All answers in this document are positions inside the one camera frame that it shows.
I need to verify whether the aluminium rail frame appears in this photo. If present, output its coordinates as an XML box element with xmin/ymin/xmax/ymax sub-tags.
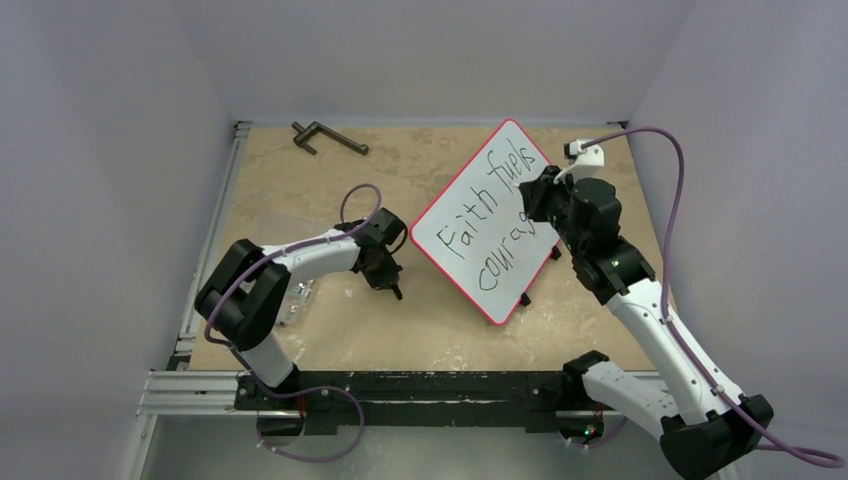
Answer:
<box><xmin>122</xmin><ymin>120</ymin><xmax>740</xmax><ymax>480</ymax></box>

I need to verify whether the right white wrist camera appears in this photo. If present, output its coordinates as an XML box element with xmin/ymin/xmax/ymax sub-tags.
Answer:
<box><xmin>553</xmin><ymin>139</ymin><xmax>605</xmax><ymax>184</ymax></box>

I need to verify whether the pink framed whiteboard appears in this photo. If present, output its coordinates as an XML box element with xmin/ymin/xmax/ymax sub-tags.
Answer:
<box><xmin>411</xmin><ymin>119</ymin><xmax>559</xmax><ymax>325</ymax></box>

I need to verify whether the clear plastic parts box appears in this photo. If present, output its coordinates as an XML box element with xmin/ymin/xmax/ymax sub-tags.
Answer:
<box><xmin>261</xmin><ymin>211</ymin><xmax>319</xmax><ymax>328</ymax></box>

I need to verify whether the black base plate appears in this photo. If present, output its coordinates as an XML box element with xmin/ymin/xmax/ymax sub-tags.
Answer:
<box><xmin>234</xmin><ymin>371</ymin><xmax>605</xmax><ymax>442</ymax></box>

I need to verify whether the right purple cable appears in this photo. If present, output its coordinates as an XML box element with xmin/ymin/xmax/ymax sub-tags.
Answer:
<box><xmin>579</xmin><ymin>126</ymin><xmax>848</xmax><ymax>470</ymax></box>

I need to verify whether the black metal clamp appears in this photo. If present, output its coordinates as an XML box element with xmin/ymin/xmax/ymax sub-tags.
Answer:
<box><xmin>291</xmin><ymin>121</ymin><xmax>370</xmax><ymax>156</ymax></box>

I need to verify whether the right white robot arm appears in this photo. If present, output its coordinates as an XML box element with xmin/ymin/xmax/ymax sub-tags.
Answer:
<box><xmin>518</xmin><ymin>166</ymin><xmax>774</xmax><ymax>479</ymax></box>

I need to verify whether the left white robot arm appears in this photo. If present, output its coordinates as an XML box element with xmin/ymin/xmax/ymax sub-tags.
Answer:
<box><xmin>194</xmin><ymin>208</ymin><xmax>408</xmax><ymax>409</ymax></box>

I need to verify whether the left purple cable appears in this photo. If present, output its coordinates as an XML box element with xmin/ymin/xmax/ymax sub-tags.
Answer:
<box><xmin>202</xmin><ymin>183</ymin><xmax>384</xmax><ymax>399</ymax></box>

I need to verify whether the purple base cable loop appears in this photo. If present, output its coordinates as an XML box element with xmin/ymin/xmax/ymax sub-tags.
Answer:
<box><xmin>255</xmin><ymin>386</ymin><xmax>366</xmax><ymax>464</ymax></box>

